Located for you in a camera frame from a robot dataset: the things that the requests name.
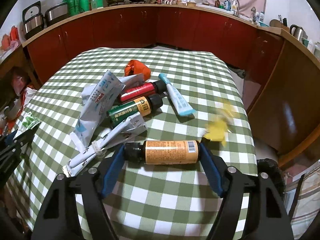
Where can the red label brown bottle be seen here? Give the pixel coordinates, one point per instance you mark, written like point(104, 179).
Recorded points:
point(146, 89)

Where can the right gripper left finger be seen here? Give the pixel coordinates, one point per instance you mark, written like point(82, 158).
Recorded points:
point(113, 171)

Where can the brown wooden side cabinet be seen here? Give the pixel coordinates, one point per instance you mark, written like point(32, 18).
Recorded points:
point(286, 113)

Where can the striped fabric curtain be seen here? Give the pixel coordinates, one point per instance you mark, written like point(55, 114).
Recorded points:
point(302, 202)

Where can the white blue paper package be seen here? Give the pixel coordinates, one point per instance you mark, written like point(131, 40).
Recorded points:
point(94, 110)

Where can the blue white tube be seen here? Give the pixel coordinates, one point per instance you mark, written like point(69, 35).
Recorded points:
point(181, 105)

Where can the green white checkered tablecloth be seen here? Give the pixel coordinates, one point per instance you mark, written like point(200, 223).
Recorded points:
point(148, 202)

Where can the red kitchen cabinets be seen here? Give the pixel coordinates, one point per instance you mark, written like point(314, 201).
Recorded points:
point(236, 43)

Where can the sink faucet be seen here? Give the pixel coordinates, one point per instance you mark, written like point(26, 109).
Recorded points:
point(234, 7)

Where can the open steel rice cooker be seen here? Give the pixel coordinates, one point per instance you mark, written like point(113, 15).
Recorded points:
point(33, 20)

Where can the green thermos left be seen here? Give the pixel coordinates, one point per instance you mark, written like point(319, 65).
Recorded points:
point(73, 7)

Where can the yellow wrapper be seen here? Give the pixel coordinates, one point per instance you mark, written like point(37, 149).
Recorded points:
point(218, 127)

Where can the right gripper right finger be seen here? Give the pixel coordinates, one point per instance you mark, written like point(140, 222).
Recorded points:
point(211, 171)

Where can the green thermos middle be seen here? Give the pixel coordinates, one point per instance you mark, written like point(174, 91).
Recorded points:
point(84, 5)

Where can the orange label brown bottle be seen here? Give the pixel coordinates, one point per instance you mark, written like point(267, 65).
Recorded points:
point(153, 152)

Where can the green white snack packet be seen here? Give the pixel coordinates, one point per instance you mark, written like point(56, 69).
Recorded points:
point(29, 122)

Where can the steel electric kettle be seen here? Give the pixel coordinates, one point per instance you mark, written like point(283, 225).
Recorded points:
point(298, 32)

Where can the green label brown bottle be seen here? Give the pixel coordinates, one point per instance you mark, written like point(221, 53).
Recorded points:
point(143, 105)

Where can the orange plastic bag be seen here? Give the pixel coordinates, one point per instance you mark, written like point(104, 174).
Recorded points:
point(135, 67)

